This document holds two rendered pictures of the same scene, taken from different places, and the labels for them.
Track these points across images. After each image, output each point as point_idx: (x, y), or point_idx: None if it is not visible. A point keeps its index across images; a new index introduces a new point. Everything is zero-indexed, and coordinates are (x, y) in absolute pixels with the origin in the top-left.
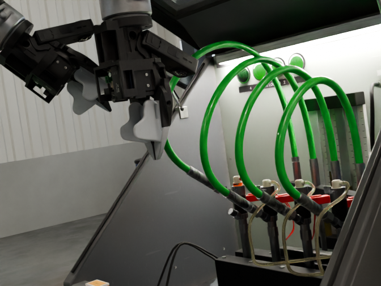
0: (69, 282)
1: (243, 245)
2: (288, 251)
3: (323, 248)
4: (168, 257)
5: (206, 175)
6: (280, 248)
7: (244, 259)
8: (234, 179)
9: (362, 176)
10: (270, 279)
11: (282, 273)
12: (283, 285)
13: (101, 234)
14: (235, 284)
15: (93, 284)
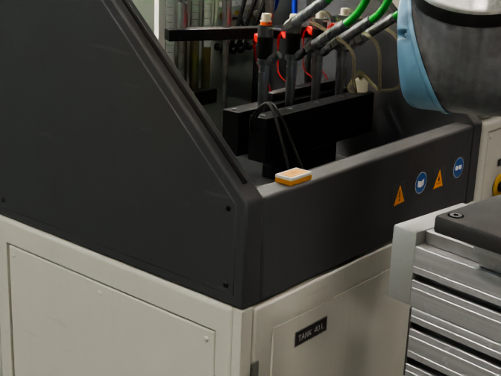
0: (259, 195)
1: (267, 97)
2: (282, 93)
3: (227, 99)
4: (278, 122)
5: (368, 1)
6: (275, 92)
7: (275, 110)
8: (270, 16)
9: (382, 1)
10: (318, 116)
11: (328, 106)
12: (327, 117)
13: (212, 121)
14: (285, 139)
15: (297, 173)
